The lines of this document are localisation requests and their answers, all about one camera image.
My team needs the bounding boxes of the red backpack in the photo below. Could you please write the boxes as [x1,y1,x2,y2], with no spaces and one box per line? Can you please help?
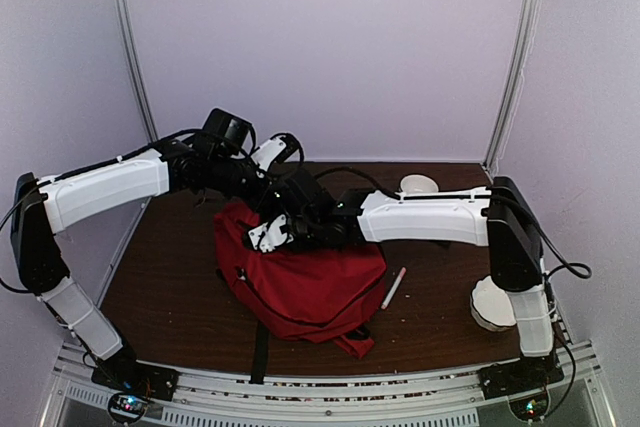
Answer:
[213,202,387,384]

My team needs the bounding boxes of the white pink marker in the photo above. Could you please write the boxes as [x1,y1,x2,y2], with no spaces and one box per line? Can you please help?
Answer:
[380,267,407,310]

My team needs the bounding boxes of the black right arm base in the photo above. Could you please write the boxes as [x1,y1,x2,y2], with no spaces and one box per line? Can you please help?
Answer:
[478,354,564,400]

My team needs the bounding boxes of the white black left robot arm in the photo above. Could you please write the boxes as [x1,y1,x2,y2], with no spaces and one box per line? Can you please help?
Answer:
[2,108,297,391]

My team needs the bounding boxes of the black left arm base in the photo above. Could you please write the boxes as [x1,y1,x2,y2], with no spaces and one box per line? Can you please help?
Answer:
[91,343,179,401]

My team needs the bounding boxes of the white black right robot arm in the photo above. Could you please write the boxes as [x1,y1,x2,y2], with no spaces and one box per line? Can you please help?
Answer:
[260,177,553,389]

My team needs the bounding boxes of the white dark-rimmed bowl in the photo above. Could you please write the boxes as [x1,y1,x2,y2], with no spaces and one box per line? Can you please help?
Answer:
[399,174,439,195]

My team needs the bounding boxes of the white scalloped dish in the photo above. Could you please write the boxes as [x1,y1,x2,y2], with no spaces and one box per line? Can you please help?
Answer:
[470,276,516,333]

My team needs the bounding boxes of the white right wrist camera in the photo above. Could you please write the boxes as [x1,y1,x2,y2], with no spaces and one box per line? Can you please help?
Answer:
[244,214,293,253]

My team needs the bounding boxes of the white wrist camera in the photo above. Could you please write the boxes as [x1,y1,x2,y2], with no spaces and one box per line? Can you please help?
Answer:
[250,133,301,171]
[244,214,293,253]

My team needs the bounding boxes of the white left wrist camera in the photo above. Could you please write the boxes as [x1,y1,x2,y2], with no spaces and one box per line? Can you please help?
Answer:
[250,133,301,171]

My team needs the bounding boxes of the aluminium front rail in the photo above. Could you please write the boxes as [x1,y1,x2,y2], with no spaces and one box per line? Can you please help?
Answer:
[35,342,621,426]

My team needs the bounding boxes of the left aluminium frame post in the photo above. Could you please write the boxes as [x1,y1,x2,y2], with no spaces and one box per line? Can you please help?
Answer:
[114,0,158,141]

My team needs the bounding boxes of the aluminium frame post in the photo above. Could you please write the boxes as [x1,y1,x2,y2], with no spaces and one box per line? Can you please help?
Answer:
[114,0,158,141]
[483,0,540,177]

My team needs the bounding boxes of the right aluminium frame post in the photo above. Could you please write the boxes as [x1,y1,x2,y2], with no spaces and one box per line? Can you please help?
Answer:
[483,0,540,177]

